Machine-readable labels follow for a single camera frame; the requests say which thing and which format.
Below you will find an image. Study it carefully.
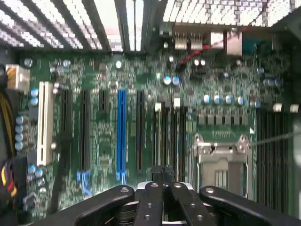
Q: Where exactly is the green motherboard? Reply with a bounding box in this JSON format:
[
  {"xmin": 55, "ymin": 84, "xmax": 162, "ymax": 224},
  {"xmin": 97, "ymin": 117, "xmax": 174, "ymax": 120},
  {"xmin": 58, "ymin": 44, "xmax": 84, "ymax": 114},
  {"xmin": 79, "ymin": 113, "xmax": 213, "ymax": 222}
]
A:
[{"xmin": 13, "ymin": 49, "xmax": 295, "ymax": 218}]

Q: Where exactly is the metal CPU socket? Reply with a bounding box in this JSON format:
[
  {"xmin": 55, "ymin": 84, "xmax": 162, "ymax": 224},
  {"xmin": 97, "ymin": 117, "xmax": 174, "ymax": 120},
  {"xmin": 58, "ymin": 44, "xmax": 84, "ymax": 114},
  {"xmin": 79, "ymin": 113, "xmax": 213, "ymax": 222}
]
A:
[{"xmin": 192, "ymin": 133, "xmax": 254, "ymax": 201}]

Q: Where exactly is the white PCI slot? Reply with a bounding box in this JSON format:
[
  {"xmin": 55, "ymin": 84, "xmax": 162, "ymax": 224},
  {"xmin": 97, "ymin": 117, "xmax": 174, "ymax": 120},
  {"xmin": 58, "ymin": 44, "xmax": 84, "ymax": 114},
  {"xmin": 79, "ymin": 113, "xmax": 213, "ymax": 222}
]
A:
[{"xmin": 36, "ymin": 81, "xmax": 55, "ymax": 167}]

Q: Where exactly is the long black expansion slot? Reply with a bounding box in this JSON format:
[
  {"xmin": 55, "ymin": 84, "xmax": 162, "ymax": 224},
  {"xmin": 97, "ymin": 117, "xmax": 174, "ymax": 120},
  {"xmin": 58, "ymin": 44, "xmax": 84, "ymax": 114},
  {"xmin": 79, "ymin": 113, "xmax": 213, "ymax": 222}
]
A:
[
  {"xmin": 60, "ymin": 88, "xmax": 72, "ymax": 136},
  {"xmin": 135, "ymin": 90, "xmax": 146, "ymax": 173},
  {"xmin": 79, "ymin": 90, "xmax": 92, "ymax": 171}
]

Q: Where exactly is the open black PC case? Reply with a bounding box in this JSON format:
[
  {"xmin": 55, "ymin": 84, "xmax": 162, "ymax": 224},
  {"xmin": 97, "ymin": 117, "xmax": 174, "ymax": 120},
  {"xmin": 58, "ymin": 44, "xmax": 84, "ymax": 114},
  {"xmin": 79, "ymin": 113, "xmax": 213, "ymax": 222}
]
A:
[{"xmin": 0, "ymin": 0, "xmax": 301, "ymax": 226}]

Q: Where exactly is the blue expansion slot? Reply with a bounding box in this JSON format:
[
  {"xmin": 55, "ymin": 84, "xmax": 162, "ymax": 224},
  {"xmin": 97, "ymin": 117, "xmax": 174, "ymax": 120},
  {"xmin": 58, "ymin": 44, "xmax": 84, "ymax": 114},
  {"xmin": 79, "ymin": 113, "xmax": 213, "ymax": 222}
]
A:
[{"xmin": 116, "ymin": 89, "xmax": 128, "ymax": 181}]

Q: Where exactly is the blue SATA connector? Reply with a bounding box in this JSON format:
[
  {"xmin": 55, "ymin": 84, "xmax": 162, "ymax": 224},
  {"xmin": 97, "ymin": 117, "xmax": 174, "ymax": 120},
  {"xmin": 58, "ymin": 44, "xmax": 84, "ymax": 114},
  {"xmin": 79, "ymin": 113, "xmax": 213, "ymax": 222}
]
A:
[{"xmin": 76, "ymin": 169, "xmax": 93, "ymax": 196}]

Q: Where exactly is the thin metal locking lever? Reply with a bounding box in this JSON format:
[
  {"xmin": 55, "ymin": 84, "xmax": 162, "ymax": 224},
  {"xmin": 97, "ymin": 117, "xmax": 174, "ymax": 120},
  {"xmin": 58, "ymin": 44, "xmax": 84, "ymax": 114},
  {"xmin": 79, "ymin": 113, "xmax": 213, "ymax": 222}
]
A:
[{"xmin": 248, "ymin": 132, "xmax": 295, "ymax": 146}]

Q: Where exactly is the black RAM slot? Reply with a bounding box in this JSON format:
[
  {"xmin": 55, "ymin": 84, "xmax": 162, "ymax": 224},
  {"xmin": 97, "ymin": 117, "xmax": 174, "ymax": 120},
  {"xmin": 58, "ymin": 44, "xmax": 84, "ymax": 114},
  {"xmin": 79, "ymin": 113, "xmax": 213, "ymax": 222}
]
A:
[
  {"xmin": 264, "ymin": 109, "xmax": 274, "ymax": 211},
  {"xmin": 162, "ymin": 103, "xmax": 172, "ymax": 168},
  {"xmin": 170, "ymin": 97, "xmax": 181, "ymax": 183},
  {"xmin": 280, "ymin": 103, "xmax": 299, "ymax": 216},
  {"xmin": 272, "ymin": 103, "xmax": 282, "ymax": 214},
  {"xmin": 179, "ymin": 103, "xmax": 189, "ymax": 184},
  {"xmin": 152, "ymin": 102, "xmax": 163, "ymax": 182},
  {"xmin": 255, "ymin": 109, "xmax": 265, "ymax": 208}
]

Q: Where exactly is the short black expansion slot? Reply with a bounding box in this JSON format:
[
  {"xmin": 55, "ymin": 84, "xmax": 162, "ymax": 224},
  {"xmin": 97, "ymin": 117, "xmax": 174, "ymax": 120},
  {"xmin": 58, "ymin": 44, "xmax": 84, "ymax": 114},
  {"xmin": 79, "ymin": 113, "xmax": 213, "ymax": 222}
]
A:
[{"xmin": 98, "ymin": 90, "xmax": 107, "ymax": 112}]

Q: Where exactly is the white power connector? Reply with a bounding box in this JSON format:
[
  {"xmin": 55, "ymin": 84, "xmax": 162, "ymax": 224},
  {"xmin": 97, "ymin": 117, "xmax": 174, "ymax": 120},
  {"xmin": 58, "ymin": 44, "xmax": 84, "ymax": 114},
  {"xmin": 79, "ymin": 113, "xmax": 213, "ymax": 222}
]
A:
[{"xmin": 4, "ymin": 64, "xmax": 31, "ymax": 92}]

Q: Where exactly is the red wire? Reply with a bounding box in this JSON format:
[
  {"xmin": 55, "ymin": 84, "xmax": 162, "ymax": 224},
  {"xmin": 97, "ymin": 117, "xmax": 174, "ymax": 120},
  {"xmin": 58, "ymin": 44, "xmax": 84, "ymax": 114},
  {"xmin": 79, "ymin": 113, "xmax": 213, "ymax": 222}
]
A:
[{"xmin": 180, "ymin": 43, "xmax": 214, "ymax": 65}]

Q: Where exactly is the yellow power wire bundle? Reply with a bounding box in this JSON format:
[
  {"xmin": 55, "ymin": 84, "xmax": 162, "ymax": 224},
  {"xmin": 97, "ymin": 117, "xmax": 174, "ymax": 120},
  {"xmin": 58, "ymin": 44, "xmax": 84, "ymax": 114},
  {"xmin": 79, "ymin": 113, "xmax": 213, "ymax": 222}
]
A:
[{"xmin": 0, "ymin": 91, "xmax": 19, "ymax": 201}]

